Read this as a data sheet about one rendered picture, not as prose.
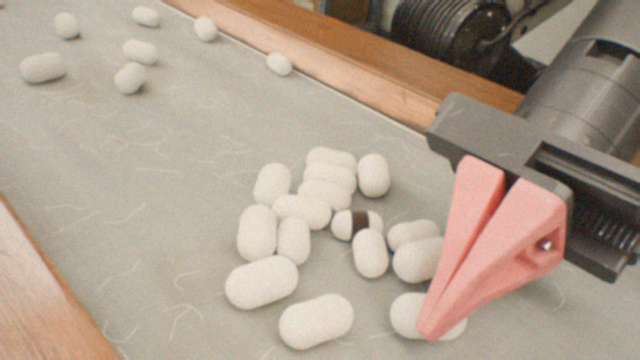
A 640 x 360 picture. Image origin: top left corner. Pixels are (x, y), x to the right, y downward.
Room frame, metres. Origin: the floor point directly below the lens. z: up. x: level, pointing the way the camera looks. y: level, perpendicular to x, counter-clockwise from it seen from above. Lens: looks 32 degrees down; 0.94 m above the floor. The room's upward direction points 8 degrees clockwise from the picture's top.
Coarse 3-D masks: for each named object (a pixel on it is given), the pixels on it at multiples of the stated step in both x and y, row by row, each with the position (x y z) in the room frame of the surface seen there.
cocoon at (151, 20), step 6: (138, 12) 0.59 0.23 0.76; (144, 12) 0.59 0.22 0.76; (150, 12) 0.59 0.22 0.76; (156, 12) 0.60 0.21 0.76; (138, 18) 0.59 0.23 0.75; (144, 18) 0.59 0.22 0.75; (150, 18) 0.59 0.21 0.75; (156, 18) 0.59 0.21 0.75; (144, 24) 0.59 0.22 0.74; (150, 24) 0.59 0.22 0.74; (156, 24) 0.59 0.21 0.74
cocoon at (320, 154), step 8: (312, 152) 0.32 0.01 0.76; (320, 152) 0.32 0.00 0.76; (328, 152) 0.32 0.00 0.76; (336, 152) 0.32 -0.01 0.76; (344, 152) 0.32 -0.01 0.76; (312, 160) 0.31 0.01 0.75; (320, 160) 0.31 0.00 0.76; (328, 160) 0.31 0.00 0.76; (336, 160) 0.31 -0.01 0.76; (344, 160) 0.31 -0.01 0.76; (352, 160) 0.32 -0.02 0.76; (352, 168) 0.31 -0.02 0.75
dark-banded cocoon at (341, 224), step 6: (336, 216) 0.25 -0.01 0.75; (342, 216) 0.25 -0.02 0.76; (348, 216) 0.25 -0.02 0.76; (372, 216) 0.25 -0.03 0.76; (378, 216) 0.26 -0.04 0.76; (336, 222) 0.25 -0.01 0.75; (342, 222) 0.25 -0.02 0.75; (348, 222) 0.25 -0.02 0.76; (372, 222) 0.25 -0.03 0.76; (378, 222) 0.25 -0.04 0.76; (336, 228) 0.25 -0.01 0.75; (342, 228) 0.25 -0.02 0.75; (348, 228) 0.25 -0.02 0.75; (372, 228) 0.25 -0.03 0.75; (378, 228) 0.25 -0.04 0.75; (336, 234) 0.25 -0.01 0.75; (342, 234) 0.24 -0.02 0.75; (348, 234) 0.24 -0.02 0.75
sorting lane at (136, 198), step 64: (64, 0) 0.65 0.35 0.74; (128, 0) 0.69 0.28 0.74; (0, 64) 0.44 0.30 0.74; (192, 64) 0.50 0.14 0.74; (256, 64) 0.52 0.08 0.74; (0, 128) 0.33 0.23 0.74; (64, 128) 0.34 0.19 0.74; (128, 128) 0.35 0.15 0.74; (192, 128) 0.36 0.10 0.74; (256, 128) 0.38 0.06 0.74; (320, 128) 0.39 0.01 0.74; (384, 128) 0.41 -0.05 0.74; (64, 192) 0.26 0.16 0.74; (128, 192) 0.27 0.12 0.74; (192, 192) 0.28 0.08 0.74; (448, 192) 0.32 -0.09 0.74; (64, 256) 0.20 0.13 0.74; (128, 256) 0.21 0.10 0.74; (192, 256) 0.22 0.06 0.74; (320, 256) 0.23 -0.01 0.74; (128, 320) 0.17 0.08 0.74; (192, 320) 0.17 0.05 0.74; (256, 320) 0.18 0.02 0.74; (384, 320) 0.19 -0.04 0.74; (512, 320) 0.20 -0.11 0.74; (576, 320) 0.21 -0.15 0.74
